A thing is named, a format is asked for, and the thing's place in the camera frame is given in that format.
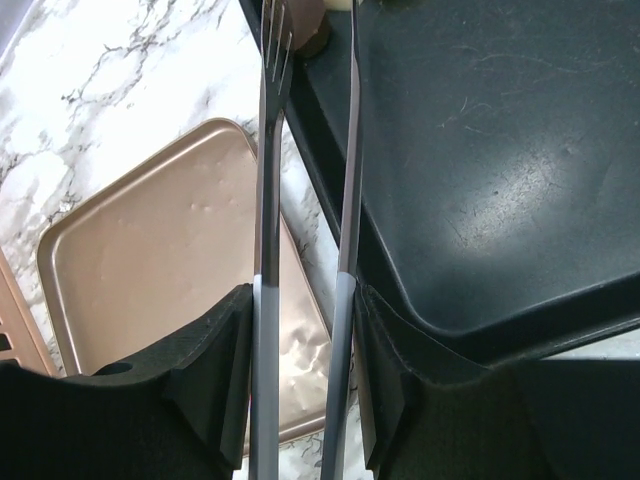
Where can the rose gold tin lid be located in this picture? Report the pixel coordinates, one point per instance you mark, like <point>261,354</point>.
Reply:
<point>154,250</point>

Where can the cream round chocolate piece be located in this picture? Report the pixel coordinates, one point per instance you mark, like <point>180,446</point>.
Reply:
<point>339,5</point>

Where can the dark chocolate top piece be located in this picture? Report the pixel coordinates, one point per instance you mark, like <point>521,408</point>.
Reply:
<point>311,26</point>

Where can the black plastic tray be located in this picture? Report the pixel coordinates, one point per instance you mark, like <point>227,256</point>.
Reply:
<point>500,195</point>

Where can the peach plastic desk organizer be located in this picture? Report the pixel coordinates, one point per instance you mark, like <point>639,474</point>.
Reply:
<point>21,341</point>

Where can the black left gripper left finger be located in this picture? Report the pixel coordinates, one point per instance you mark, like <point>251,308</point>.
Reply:
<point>205,367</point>

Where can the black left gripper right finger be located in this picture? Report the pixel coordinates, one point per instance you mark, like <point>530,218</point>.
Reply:
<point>425,410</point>

